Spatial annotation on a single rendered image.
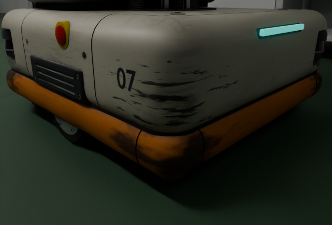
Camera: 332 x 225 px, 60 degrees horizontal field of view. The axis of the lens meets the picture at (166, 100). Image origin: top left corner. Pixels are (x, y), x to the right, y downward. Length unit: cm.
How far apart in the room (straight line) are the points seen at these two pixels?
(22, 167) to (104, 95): 23
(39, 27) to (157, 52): 35
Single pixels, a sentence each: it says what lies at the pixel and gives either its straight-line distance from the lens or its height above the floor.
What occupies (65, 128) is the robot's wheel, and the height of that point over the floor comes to 3.
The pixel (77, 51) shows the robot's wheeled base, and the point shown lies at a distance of 53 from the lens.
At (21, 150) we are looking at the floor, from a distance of 70.
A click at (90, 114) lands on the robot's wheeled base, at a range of 54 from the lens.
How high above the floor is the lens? 30
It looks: 19 degrees down
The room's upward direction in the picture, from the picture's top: straight up
